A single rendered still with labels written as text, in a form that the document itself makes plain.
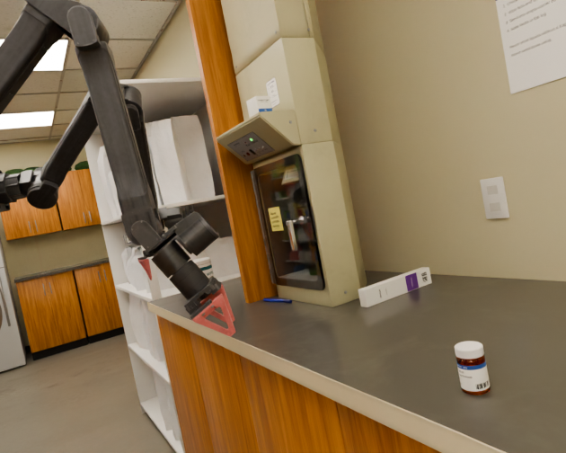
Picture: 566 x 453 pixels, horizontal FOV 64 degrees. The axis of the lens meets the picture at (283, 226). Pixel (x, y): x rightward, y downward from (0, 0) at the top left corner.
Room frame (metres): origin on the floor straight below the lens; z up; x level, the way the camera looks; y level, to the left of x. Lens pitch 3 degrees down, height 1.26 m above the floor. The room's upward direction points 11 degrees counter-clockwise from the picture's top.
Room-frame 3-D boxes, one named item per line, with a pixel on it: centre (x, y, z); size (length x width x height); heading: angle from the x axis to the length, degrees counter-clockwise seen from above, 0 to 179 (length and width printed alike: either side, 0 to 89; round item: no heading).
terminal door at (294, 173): (1.42, -0.01, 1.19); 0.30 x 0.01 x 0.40; 29
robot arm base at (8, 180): (1.31, 0.75, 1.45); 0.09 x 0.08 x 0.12; 7
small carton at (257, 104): (1.34, 0.00, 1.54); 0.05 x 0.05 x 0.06; 37
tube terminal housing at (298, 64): (1.49, -0.13, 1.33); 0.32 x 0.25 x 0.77; 29
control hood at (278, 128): (1.40, 0.03, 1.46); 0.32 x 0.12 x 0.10; 29
